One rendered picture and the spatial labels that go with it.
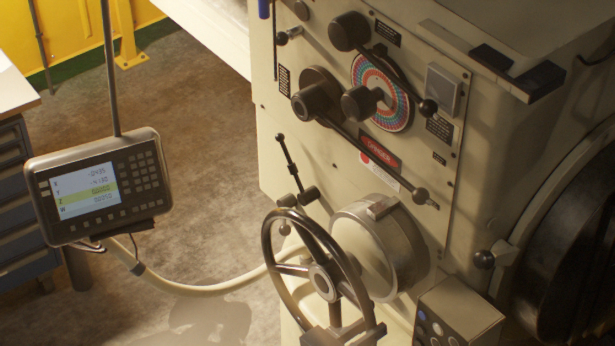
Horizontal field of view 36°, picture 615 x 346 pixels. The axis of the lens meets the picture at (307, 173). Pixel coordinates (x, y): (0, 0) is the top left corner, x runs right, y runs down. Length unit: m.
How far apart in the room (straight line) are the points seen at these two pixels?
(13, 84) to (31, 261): 0.70
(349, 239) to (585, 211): 0.49
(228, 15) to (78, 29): 1.78
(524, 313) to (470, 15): 0.69
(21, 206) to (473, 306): 1.90
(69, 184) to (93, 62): 2.53
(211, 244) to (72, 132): 0.98
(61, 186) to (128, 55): 2.48
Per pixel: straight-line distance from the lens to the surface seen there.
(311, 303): 2.88
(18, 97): 3.16
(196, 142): 4.32
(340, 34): 1.83
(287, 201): 2.41
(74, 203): 2.41
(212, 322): 3.61
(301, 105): 2.03
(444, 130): 1.80
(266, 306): 3.65
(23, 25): 4.48
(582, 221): 1.96
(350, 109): 1.84
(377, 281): 2.04
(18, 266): 3.55
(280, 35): 2.01
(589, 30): 1.75
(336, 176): 2.20
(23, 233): 3.46
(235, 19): 2.92
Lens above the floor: 2.85
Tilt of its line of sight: 44 degrees down
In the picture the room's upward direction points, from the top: straight up
